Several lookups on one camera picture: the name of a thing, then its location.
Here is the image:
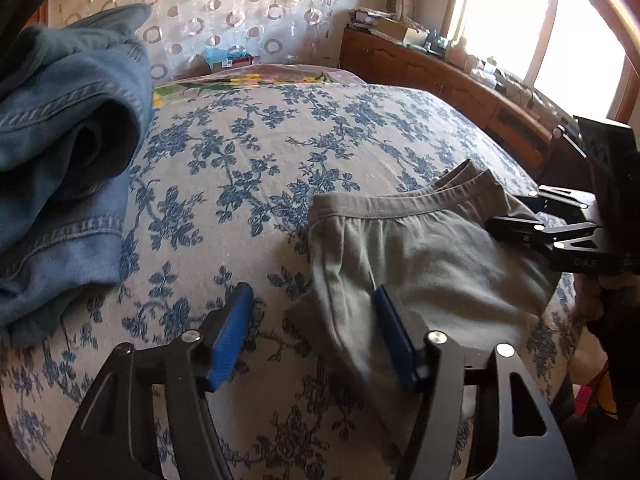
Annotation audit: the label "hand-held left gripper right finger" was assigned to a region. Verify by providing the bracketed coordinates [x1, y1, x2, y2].
[372, 284, 577, 480]

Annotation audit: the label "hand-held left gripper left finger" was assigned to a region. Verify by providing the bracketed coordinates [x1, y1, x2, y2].
[52, 282, 256, 480]

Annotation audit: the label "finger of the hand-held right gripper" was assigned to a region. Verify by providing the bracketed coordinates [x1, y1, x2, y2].
[524, 184, 597, 214]
[485, 215, 602, 257]

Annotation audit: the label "grey-green pants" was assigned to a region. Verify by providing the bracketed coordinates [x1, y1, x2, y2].
[284, 159, 560, 453]

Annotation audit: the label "wooden cabinet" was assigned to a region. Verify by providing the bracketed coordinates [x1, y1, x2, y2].
[340, 27, 593, 173]

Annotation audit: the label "blue floral bedspread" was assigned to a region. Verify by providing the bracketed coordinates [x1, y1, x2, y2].
[0, 80, 586, 480]

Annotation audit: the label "window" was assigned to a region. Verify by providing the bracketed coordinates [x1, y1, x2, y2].
[445, 0, 632, 121]

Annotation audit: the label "row of boxes and bottles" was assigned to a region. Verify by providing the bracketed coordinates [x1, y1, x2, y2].
[349, 0, 576, 126]

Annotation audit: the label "blue denim jeans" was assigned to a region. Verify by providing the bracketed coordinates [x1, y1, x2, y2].
[0, 4, 157, 347]

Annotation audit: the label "colourful floral blanket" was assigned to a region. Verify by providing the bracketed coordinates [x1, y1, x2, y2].
[154, 64, 363, 107]

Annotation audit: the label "blue cardboard box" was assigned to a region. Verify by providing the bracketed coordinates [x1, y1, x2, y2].
[204, 46, 255, 75]

